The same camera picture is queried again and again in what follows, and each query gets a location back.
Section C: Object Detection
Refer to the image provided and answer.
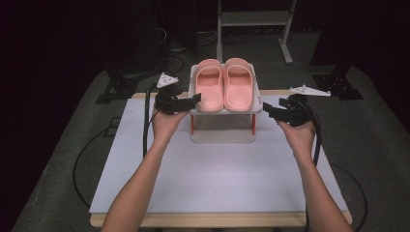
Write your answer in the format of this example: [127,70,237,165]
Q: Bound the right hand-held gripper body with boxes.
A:
[282,84,333,128]

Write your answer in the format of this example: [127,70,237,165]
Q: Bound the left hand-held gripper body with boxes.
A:
[154,72,187,116]

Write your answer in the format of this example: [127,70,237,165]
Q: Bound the pink foam slipper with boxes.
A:
[194,58,225,113]
[222,57,254,113]

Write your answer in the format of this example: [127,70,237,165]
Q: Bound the white shoe rack orange legs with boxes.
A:
[188,62,263,144]

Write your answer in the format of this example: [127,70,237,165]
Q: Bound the person's right hand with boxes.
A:
[276,120,317,160]

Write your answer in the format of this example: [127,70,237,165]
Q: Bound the person's left hand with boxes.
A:
[151,107,190,148]

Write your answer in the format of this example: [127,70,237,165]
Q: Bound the black stand base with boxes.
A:
[95,68,140,105]
[311,63,366,102]

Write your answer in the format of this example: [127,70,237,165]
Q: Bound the white metal stand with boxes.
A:
[216,0,298,66]

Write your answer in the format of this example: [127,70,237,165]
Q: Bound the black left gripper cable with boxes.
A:
[142,84,162,160]

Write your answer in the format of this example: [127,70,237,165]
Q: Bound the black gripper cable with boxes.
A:
[303,107,323,232]
[142,84,162,160]

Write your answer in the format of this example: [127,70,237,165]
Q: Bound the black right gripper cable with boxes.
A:
[303,107,323,232]

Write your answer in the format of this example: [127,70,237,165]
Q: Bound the black floor cable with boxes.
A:
[73,126,112,208]
[328,161,368,232]

